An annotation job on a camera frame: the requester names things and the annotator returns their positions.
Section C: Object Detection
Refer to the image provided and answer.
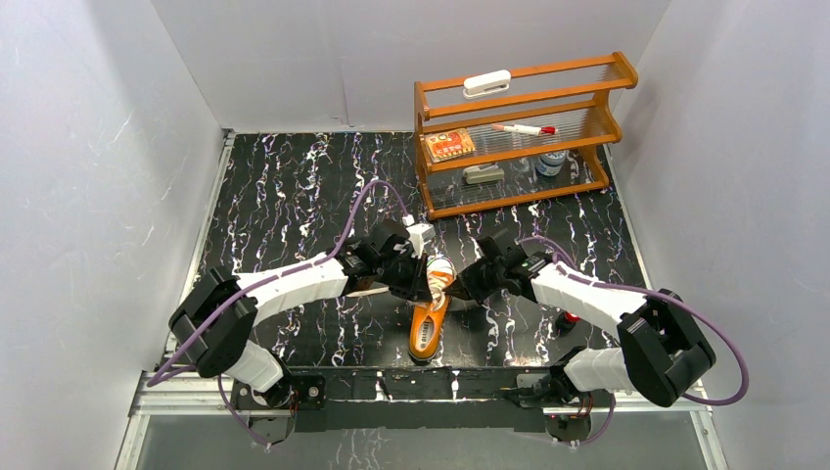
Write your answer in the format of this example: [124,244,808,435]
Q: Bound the white shoelace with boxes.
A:
[346,258,455,312]

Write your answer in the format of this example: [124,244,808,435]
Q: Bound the orange canvas sneaker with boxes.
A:
[409,287,451,363]

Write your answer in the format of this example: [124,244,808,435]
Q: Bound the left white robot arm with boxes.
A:
[168,220,435,407]

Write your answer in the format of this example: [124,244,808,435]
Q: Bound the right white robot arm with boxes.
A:
[443,231,716,407]

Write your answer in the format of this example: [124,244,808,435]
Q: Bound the red emergency stop button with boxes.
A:
[554,311,580,336]

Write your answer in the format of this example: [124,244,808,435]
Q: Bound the grey stapler on bottom shelf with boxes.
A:
[462,164,505,185]

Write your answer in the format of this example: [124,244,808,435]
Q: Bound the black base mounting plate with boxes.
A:
[229,366,611,443]

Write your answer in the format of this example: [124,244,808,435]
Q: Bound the orange wooden shelf rack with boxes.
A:
[413,52,639,220]

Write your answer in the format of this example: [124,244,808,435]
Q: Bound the orange snack packet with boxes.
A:
[425,128,476,163]

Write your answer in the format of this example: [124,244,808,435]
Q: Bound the red white marker pen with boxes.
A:
[491,123,558,136]

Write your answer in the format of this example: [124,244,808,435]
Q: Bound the white stapler on top shelf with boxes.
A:
[462,70,512,100]

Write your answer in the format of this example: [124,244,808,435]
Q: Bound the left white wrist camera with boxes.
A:
[402,214,436,259]

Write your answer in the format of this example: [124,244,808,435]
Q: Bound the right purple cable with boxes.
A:
[518,236,751,407]

